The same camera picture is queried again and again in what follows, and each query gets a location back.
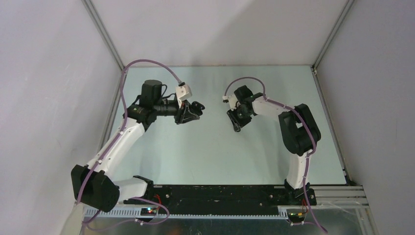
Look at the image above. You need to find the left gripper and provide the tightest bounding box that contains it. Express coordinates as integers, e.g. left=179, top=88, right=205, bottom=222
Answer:
left=154, top=98, right=200, bottom=125

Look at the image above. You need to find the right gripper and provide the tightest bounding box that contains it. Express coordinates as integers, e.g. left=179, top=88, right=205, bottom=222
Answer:
left=228, top=104, right=253, bottom=131

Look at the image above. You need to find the black earbud charging case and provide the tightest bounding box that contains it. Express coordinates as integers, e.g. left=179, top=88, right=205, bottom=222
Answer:
left=191, top=101, right=205, bottom=117

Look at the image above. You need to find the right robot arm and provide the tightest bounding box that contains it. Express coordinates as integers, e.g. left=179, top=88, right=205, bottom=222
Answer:
left=222, top=85, right=321, bottom=205

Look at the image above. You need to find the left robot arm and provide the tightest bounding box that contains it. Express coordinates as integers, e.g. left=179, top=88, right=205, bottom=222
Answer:
left=71, top=80, right=205, bottom=212

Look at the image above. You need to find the left controller board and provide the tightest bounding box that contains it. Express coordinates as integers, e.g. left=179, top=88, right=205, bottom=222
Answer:
left=140, top=208, right=158, bottom=216

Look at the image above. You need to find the controller board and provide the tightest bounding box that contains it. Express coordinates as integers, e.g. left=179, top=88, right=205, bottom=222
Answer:
left=140, top=208, right=158, bottom=216
left=287, top=212, right=306, bottom=224

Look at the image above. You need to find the right controller board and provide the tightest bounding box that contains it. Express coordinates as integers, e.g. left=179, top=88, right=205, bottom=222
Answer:
left=287, top=212, right=306, bottom=224

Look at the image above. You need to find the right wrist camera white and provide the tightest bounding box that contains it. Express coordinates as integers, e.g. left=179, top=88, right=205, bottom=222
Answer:
left=222, top=94, right=238, bottom=111

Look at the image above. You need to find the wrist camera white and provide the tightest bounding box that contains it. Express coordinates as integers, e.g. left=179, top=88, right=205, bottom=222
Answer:
left=222, top=94, right=238, bottom=111
left=175, top=82, right=192, bottom=107

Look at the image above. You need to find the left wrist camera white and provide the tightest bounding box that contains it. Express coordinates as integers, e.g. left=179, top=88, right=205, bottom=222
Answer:
left=175, top=82, right=192, bottom=107

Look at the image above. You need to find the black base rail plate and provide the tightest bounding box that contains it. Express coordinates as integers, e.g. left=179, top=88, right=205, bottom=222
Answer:
left=142, top=185, right=317, bottom=216

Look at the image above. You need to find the grey slotted cable duct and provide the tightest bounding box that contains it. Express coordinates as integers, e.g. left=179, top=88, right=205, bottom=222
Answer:
left=85, top=206, right=289, bottom=220

